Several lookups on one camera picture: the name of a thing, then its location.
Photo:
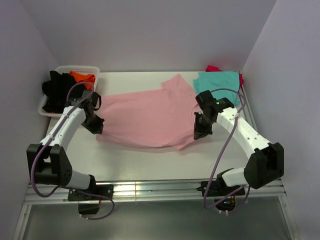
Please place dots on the pink t shirt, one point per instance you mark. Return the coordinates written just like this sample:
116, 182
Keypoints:
148, 119

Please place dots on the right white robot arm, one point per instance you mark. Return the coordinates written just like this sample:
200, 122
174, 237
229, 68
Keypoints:
265, 159

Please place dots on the black t shirt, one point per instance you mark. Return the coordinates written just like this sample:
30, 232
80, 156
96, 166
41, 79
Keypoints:
56, 89

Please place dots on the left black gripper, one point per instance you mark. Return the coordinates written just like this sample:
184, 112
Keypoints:
97, 128

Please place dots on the aluminium rail frame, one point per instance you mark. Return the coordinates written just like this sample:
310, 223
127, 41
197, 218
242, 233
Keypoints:
166, 190

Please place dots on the teal folded t shirt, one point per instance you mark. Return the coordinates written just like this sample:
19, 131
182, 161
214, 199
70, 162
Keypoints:
219, 80

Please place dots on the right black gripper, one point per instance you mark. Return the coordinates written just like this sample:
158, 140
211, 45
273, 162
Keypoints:
200, 132

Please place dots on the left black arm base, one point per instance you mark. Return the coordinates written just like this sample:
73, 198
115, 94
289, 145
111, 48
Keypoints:
90, 200

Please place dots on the magenta folded t shirt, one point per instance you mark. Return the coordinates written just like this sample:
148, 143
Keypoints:
212, 68

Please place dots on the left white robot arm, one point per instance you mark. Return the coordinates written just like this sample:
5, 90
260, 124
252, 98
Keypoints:
48, 162

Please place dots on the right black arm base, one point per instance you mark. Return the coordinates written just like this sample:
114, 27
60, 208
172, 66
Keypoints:
220, 190

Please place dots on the white plastic basket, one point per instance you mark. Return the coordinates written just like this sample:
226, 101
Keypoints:
77, 91

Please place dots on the orange t shirt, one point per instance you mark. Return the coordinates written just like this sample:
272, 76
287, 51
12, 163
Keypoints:
88, 79

